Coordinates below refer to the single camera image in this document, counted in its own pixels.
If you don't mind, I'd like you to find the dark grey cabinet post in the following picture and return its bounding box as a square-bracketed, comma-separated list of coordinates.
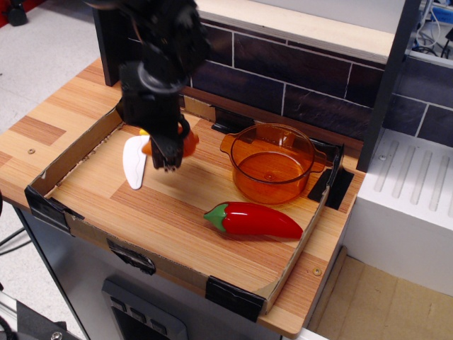
[357, 0, 421, 172]

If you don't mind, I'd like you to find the orange transparent plastic pot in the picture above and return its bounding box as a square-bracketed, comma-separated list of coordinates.
[220, 123, 327, 205]

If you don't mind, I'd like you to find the black cable on floor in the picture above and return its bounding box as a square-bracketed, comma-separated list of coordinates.
[0, 226, 33, 256]

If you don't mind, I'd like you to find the red toy chili pepper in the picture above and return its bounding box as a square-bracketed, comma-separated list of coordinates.
[204, 202, 303, 239]

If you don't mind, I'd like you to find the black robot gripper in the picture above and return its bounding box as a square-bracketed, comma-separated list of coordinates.
[118, 62, 190, 171]

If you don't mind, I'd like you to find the toy knife yellow handle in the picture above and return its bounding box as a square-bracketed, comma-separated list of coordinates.
[122, 130, 150, 190]

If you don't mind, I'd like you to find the white toy sink drainer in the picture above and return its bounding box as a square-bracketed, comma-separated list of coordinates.
[344, 130, 452, 293]

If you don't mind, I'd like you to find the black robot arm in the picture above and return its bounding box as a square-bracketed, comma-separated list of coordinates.
[87, 1, 210, 171]

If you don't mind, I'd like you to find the dark grey left post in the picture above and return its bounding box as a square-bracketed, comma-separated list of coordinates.
[93, 9, 142, 86]

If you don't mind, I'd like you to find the grey oven control panel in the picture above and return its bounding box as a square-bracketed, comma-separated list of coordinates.
[102, 280, 188, 340]

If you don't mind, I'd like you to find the orange toy carrot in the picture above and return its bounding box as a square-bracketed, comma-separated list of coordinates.
[139, 123, 200, 158]

